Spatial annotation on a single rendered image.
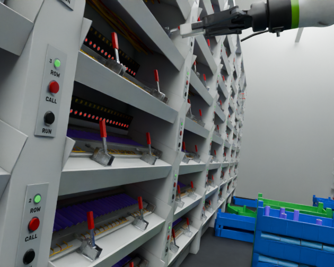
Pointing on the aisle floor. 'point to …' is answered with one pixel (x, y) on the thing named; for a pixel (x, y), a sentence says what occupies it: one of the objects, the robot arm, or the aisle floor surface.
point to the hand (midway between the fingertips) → (192, 29)
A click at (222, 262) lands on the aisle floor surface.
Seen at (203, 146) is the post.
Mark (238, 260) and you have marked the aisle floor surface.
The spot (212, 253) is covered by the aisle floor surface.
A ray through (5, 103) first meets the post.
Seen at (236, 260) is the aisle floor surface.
